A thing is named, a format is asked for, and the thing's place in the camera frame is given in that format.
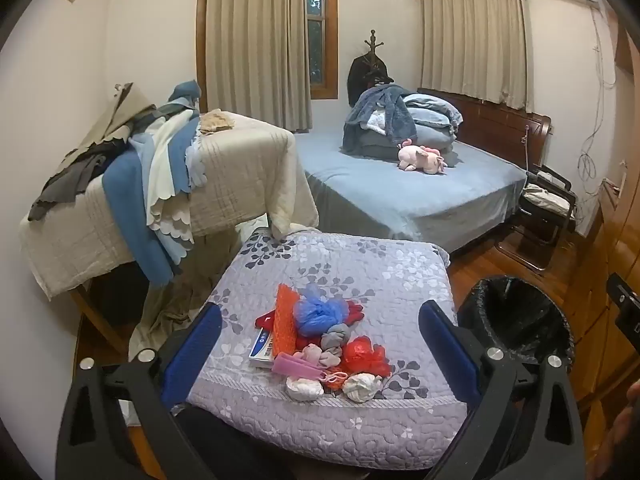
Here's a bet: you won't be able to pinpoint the cream scalloped cloth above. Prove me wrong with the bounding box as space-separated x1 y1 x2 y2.
145 110 201 266

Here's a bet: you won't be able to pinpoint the beige sheet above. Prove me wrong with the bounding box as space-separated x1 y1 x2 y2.
129 220 271 361

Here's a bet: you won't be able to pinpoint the person's right hand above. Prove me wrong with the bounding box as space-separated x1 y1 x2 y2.
597 379 640 480

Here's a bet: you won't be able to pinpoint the wooden coat rack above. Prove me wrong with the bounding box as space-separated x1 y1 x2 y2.
362 30 388 86

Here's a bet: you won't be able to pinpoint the white paper sheet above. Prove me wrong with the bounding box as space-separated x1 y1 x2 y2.
120 400 143 428

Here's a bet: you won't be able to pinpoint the grey floral quilt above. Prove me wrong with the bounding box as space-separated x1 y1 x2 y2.
185 230 481 471

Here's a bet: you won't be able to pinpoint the pale scalloped felt piece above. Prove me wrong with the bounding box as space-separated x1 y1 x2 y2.
185 140 210 196

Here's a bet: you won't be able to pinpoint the knotted grey sock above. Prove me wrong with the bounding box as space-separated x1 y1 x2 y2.
320 322 351 368

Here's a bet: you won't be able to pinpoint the black-lined trash bin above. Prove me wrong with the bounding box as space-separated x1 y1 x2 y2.
457 276 576 391

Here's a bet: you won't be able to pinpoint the blue and cream cloths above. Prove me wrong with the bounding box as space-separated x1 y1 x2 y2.
102 147 183 288

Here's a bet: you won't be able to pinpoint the blue plastic bag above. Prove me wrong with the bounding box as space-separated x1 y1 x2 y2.
292 284 351 337

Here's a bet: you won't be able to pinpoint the pink plush toy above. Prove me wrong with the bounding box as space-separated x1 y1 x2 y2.
397 142 447 176

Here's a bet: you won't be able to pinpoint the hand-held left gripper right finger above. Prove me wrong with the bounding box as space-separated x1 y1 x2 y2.
418 299 586 480

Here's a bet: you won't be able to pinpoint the stack of folded blankets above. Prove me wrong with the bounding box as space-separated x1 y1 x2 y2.
360 92 463 168

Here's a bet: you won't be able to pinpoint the wooden framed window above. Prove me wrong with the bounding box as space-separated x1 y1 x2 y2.
306 0 340 100

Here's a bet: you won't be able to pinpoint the hanging wall cables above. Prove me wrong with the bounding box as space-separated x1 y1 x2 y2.
577 7 618 196

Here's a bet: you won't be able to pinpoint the dark coat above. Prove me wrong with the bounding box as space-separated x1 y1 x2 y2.
347 55 396 108

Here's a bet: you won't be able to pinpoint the wide beige curtain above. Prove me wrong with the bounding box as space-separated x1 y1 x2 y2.
205 0 313 133

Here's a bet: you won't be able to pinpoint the blue and white box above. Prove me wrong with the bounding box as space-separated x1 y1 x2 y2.
248 327 278 367

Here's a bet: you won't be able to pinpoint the beige quilted table cover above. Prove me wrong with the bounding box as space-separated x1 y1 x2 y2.
19 110 321 301

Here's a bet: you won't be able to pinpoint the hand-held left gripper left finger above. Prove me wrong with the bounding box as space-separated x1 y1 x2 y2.
56 302 223 480

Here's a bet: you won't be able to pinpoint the blue fleece robe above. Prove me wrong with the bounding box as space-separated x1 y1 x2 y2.
342 82 418 153

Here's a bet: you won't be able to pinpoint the blue scalloped felt cloth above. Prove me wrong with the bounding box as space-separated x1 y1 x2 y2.
167 120 201 196

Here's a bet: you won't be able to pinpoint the pink comb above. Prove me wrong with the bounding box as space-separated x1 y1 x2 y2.
271 352 328 381

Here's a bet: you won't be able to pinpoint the red knitted glove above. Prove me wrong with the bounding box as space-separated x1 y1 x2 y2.
255 301 365 356

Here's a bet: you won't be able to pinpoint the wooden table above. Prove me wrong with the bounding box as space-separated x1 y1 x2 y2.
70 280 132 356

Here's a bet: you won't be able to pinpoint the black folding chair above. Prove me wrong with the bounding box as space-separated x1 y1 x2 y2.
495 164 577 273

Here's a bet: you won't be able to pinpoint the white tissue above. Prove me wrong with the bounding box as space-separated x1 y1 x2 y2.
342 372 383 403
285 376 325 402

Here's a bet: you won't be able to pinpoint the dark wooden headboard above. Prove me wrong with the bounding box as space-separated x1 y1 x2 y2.
417 87 552 173

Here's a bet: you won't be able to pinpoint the bed with blue sheet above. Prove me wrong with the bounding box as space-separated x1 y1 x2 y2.
292 127 528 256

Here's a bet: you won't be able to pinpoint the tan lace cloth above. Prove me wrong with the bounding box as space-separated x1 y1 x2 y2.
199 109 236 135

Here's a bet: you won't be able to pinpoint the orange mesh sponge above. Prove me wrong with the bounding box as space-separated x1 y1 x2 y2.
270 284 299 357

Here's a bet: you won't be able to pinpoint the grey cloth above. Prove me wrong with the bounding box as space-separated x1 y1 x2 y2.
27 140 131 222

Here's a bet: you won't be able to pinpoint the light blue scalloped cloth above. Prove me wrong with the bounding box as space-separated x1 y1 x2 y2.
129 130 197 267

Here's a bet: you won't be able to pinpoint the pale chair cushion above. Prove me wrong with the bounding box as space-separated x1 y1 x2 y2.
522 183 573 218

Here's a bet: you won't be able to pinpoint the red plastic bag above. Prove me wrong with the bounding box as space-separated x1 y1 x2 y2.
341 336 392 378

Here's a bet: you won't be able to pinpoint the dark blue cloth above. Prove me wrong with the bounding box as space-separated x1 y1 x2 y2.
167 80 202 107

